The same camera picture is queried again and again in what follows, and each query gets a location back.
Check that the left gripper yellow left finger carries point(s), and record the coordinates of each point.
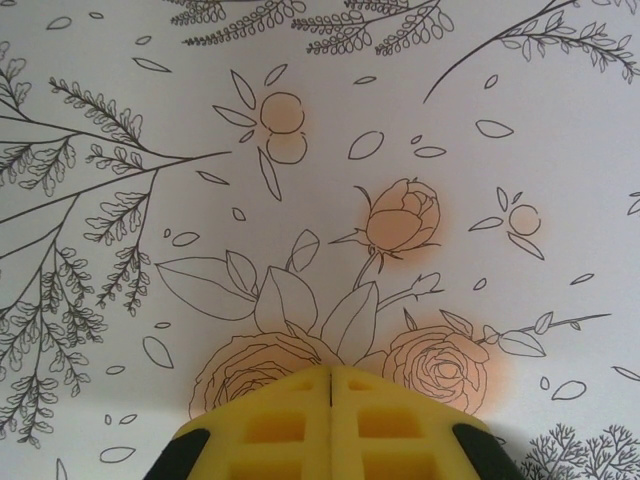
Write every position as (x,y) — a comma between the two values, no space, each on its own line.
(270,440)

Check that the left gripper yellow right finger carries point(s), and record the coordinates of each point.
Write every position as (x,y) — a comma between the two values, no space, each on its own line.
(395,440)

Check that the white floral print tablecloth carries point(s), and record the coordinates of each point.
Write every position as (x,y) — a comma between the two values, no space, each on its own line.
(450,150)

